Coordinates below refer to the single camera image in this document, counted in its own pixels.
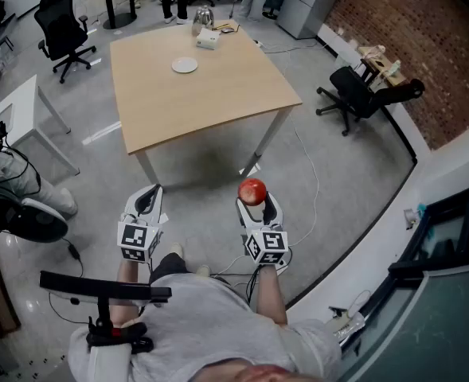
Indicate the dark framed glass door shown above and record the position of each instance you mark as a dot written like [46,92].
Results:
[437,313]

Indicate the person's right shoe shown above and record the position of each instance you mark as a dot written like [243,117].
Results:
[203,270]

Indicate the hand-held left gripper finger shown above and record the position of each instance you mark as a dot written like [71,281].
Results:
[132,201]
[159,207]

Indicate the small black device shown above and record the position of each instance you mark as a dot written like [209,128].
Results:
[227,31]

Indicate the red apple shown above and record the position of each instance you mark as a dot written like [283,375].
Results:
[252,191]

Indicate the person's black trousers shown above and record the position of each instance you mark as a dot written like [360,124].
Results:
[168,267]

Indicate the black power adapter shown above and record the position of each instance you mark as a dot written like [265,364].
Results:
[74,252]

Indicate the white plate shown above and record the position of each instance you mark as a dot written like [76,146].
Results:
[184,65]

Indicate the glass kettle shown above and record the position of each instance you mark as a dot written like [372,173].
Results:
[203,16]

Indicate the person's grey shirt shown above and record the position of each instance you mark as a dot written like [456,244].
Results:
[202,324]

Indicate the light wooden table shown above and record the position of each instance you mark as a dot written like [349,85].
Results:
[198,102]

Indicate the white tissue box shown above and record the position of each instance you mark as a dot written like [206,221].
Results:
[208,38]

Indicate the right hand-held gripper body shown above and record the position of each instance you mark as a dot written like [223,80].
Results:
[268,245]

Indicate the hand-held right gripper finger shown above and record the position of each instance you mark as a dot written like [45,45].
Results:
[244,215]
[274,213]

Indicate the small wooden side table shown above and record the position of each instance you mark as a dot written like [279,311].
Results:
[381,64]

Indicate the person's right forearm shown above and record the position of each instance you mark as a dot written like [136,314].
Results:
[270,297]

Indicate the white rectangular table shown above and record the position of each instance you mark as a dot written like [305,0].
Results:
[19,106]

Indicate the grey refrigerator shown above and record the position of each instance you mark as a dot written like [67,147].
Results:
[309,2]

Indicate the person's left shoe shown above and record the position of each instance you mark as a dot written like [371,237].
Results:
[176,250]

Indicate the person's shoe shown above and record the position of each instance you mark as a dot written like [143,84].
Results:
[203,270]
[176,250]

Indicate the black head camera rig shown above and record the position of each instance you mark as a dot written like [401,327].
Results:
[98,289]

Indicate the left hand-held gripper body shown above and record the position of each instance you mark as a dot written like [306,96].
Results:
[138,239]

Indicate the person's left forearm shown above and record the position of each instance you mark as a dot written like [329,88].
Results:
[132,273]

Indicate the white power strip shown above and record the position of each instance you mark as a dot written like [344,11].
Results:
[345,324]

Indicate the black chair with white rim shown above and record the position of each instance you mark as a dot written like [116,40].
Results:
[39,225]

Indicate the white wall socket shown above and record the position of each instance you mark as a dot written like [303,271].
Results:
[410,218]

